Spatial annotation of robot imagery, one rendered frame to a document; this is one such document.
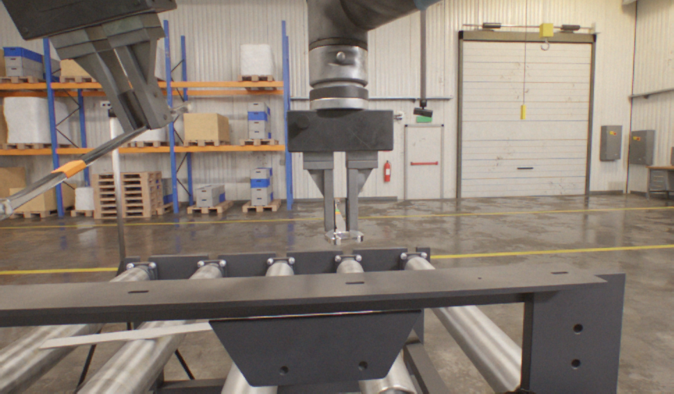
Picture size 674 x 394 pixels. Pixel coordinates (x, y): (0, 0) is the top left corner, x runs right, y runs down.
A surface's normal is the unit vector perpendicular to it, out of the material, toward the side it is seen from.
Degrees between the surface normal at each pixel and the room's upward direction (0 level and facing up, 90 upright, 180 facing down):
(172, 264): 90
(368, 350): 90
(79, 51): 113
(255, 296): 0
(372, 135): 90
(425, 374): 0
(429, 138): 90
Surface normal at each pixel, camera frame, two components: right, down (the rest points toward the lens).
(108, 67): 0.98, -0.13
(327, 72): -0.37, 0.10
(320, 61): -0.58, 0.07
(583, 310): 0.07, 0.09
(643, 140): -1.00, 0.02
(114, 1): -0.07, 0.48
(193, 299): -0.02, -1.00
